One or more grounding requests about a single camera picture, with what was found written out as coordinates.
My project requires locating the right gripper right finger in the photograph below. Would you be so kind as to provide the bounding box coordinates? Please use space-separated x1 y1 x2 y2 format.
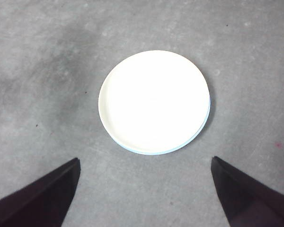
211 156 284 227

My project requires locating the white round plate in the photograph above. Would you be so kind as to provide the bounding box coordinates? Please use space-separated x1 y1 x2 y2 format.
98 50 210 154

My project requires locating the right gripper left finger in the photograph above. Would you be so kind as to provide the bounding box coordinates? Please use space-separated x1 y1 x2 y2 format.
0 157 81 227

